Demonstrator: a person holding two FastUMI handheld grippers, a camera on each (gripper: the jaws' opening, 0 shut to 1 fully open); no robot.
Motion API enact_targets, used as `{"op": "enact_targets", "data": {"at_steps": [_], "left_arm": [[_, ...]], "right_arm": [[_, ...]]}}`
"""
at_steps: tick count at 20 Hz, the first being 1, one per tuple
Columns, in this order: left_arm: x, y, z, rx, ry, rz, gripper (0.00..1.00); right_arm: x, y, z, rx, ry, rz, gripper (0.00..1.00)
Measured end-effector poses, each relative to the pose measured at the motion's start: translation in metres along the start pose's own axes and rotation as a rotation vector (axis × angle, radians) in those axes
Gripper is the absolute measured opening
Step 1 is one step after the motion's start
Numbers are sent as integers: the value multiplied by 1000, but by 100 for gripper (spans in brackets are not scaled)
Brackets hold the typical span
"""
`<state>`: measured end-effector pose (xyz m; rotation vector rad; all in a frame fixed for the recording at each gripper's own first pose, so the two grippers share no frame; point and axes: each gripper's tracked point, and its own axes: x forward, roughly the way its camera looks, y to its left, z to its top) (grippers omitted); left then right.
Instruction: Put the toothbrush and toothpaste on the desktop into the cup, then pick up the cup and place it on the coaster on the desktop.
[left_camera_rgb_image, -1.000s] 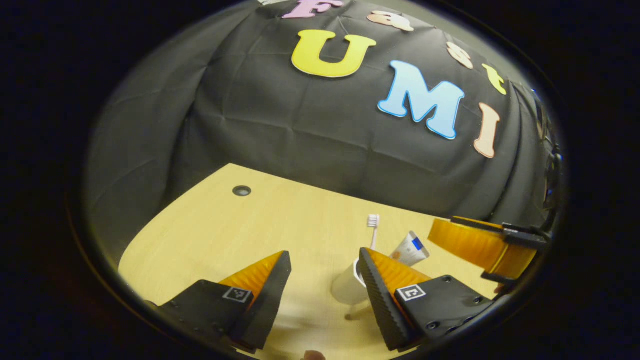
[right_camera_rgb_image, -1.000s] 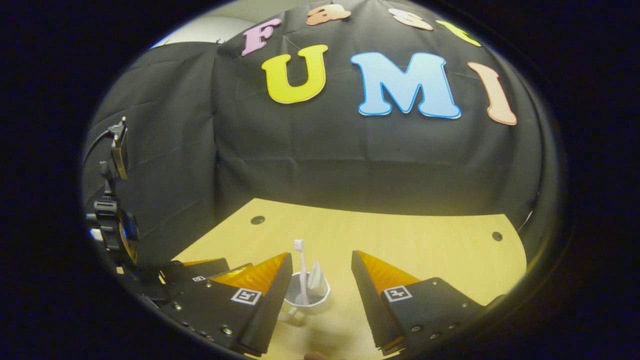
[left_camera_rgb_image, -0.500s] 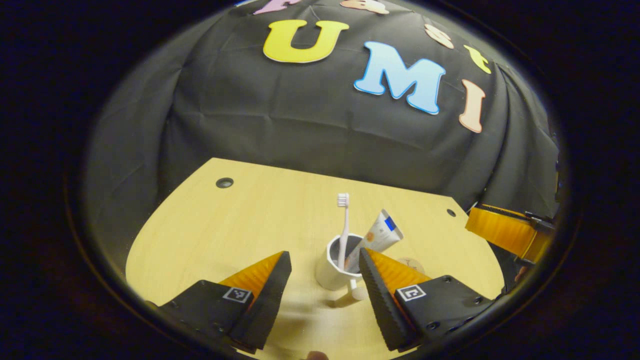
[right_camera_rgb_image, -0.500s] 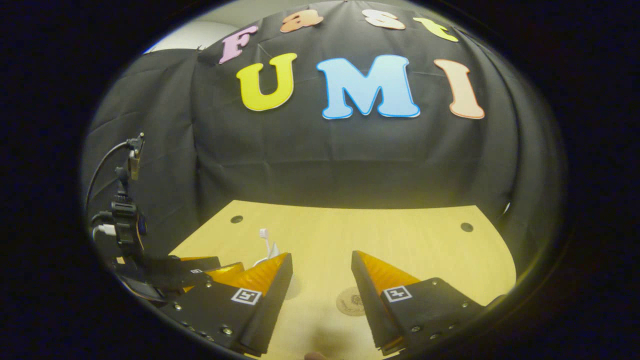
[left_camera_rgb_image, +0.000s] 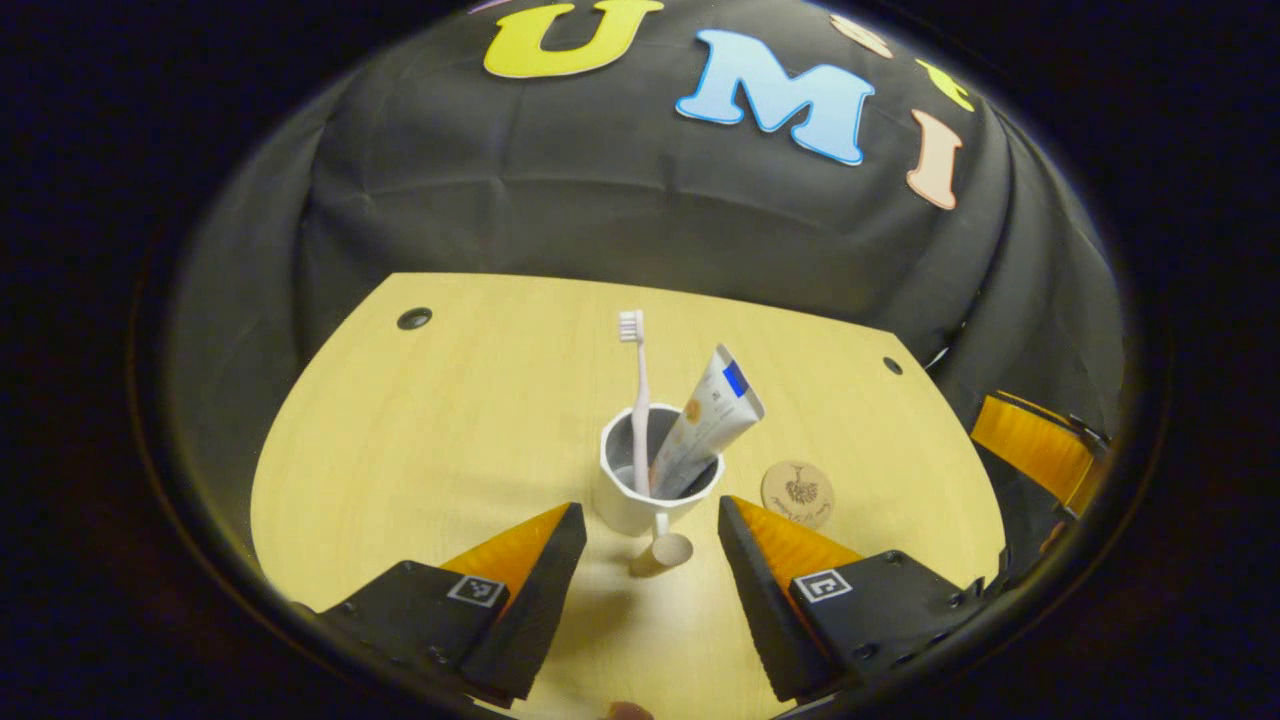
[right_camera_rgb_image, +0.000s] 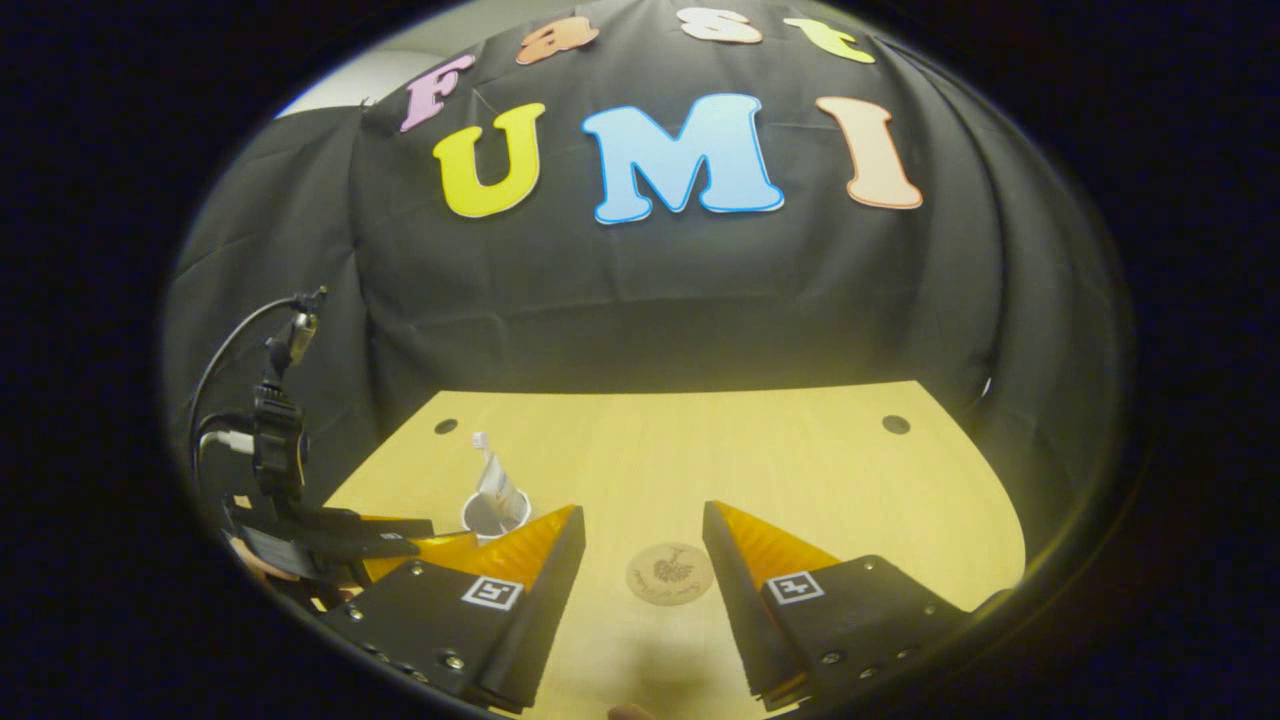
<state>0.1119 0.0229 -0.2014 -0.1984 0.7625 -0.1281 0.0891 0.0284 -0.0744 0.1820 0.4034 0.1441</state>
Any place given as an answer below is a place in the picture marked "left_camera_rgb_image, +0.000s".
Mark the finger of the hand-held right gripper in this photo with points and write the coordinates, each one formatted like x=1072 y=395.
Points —
x=1030 y=450
x=1092 y=485

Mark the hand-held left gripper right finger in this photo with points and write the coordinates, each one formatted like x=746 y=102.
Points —
x=765 y=600

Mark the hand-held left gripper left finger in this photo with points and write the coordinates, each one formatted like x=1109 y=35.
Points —
x=540 y=600

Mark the round cork coaster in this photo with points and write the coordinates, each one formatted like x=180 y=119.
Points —
x=795 y=512

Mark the white toothpaste tube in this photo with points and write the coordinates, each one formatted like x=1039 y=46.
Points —
x=705 y=420

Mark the pale pink toothbrush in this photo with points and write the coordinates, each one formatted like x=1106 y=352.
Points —
x=641 y=400

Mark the wooden desktop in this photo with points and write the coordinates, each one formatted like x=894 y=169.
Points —
x=420 y=450

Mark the black backdrop cloth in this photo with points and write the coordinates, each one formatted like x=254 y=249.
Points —
x=600 y=200

